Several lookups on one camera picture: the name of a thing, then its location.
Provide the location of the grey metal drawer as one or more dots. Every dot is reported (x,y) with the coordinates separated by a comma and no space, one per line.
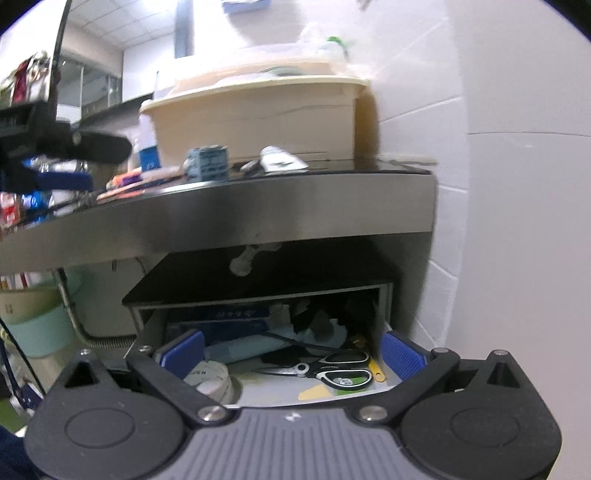
(296,304)

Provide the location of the beige plastic dish tub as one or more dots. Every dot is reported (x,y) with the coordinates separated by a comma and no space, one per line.
(311,116)

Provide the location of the black white scissors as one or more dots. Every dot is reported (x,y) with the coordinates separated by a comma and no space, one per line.
(345,363)

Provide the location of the mint green bucket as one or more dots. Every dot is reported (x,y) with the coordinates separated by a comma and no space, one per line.
(33,310)

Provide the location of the white tape roll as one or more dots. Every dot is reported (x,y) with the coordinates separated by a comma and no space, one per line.
(212,379)

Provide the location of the yellow plastic tool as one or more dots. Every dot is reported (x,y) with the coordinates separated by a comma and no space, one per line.
(374,367)

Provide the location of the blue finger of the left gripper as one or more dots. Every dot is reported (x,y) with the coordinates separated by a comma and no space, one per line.
(48,180)

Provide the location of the small blue box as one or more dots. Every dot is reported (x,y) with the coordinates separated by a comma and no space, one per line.
(209,163)

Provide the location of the green sachet packet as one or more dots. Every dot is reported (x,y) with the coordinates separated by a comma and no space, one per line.
(351,385)

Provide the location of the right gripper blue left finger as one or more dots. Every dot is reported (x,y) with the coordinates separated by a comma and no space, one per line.
(162,374)

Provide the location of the white tube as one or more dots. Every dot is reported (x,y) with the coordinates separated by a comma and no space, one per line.
(275,160)

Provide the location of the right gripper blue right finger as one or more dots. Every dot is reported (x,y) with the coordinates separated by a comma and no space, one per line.
(423,373)

